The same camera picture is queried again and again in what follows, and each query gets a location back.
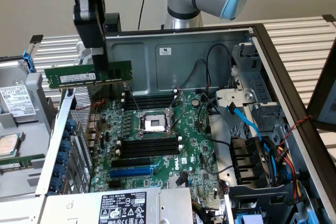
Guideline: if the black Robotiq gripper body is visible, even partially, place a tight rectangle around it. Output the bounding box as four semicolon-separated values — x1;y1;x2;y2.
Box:
72;0;108;50

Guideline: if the silver metal disk bay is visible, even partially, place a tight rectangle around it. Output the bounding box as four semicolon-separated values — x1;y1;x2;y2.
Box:
230;41;288;146

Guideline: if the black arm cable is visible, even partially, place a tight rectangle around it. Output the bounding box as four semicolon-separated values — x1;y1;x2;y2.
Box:
137;0;149;30

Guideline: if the open metal PC case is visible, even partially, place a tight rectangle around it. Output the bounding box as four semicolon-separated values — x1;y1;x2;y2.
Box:
35;23;336;224

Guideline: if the short black expansion slot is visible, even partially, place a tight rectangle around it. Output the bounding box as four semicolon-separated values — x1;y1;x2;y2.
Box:
108;180;126;189

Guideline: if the white sticker label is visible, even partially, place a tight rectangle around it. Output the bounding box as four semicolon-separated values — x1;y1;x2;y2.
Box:
157;47;173;57

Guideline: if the metal socket cover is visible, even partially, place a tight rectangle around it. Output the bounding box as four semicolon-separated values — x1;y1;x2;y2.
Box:
166;89;186;132

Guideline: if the black plastic fan shroud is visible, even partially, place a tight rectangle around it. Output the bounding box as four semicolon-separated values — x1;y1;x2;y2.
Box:
228;136;272;187

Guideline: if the blue plastic disk rail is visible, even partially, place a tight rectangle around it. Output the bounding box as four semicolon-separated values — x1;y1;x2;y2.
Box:
22;48;37;74

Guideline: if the CPU socket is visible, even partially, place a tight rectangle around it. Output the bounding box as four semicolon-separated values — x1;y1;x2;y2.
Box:
138;110;172;137

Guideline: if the green motherboard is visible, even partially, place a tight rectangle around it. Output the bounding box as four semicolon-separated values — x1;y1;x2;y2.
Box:
89;90;227;210

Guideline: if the black box with port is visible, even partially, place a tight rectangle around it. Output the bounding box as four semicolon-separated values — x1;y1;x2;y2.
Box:
104;13;122;32

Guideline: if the grey disk bay bracket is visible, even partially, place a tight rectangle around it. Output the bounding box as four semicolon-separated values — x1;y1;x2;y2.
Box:
215;88;257;117

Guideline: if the grey parts rack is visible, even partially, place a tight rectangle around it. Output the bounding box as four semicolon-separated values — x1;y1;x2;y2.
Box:
0;48;61;199

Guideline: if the silver CPU chip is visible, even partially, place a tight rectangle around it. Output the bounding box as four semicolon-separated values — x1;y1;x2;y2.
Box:
0;133;22;156

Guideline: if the tall black wire loop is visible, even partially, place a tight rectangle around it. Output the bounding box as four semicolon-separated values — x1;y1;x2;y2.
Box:
205;43;236;91

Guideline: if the dark framed panel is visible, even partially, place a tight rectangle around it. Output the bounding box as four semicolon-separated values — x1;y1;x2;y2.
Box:
306;47;336;132

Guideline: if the long black expansion slot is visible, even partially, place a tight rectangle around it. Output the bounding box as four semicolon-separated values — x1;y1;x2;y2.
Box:
111;157;152;168

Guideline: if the black RAM slot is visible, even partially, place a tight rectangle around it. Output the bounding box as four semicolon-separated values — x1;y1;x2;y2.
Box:
117;141;183;152
117;136;183;147
117;145;183;156
122;93;176;101
117;149;183;160
122;99;176;108
122;102;176;112
122;96;176;105

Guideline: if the dark grey plastic cage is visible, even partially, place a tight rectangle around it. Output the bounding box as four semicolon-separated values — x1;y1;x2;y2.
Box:
227;182;302;224

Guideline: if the blue expansion slot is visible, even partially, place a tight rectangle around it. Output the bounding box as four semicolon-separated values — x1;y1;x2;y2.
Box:
109;165;154;178

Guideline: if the thin metal locking lever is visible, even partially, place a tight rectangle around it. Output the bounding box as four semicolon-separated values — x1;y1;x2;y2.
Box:
122;82;141;111

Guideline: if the short red black twisted wire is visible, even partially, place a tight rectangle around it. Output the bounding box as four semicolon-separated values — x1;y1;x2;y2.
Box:
75;98;106;143

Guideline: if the long red black twisted wire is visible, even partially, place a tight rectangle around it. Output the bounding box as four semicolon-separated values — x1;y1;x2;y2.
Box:
277;114;312;154

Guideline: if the blue flat data wire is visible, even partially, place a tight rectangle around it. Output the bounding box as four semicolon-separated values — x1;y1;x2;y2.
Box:
226;102;280;175

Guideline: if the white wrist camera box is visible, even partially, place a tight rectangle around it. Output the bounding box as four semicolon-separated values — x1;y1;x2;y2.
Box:
78;0;93;20

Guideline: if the low thin black wire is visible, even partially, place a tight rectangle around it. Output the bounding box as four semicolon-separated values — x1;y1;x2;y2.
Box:
180;58;208;90

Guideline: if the thick black board wire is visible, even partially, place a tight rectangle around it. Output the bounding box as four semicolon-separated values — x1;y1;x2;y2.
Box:
197;95;233;147

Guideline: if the silver hard disk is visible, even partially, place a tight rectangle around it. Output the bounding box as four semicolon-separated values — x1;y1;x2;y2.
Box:
0;58;38;118

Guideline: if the silver power supply unit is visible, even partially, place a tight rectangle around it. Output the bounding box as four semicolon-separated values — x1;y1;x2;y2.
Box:
39;186;195;224

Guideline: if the blue plastic tab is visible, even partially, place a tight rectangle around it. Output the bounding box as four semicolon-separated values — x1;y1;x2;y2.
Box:
235;213;266;224

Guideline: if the coloured power wire bundle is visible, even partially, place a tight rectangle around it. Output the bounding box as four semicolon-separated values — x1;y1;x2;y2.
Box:
275;146;305;201

